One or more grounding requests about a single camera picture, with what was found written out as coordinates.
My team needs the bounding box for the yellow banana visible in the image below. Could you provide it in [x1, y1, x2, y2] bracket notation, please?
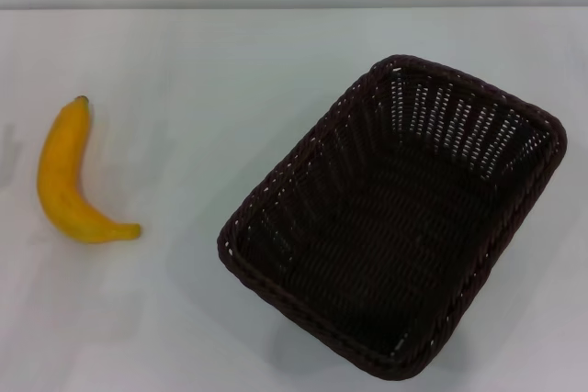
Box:
[37, 95, 142, 244]

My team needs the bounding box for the black woven rectangular basket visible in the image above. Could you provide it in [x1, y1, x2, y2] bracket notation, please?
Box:
[216, 54, 569, 382]

